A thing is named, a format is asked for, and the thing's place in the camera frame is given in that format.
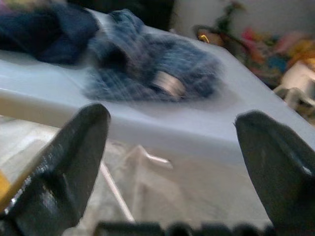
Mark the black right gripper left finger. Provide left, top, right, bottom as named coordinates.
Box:
left=0, top=103, right=111, bottom=236

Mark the navy blue garment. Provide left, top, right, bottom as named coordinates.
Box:
left=0, top=0, right=99, bottom=64

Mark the blue plaid shirt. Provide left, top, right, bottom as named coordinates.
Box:
left=81, top=9, right=222, bottom=103

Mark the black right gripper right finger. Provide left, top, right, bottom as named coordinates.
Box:
left=233, top=110, right=315, bottom=236

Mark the pale blue folding table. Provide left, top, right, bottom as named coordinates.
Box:
left=0, top=9, right=315, bottom=222

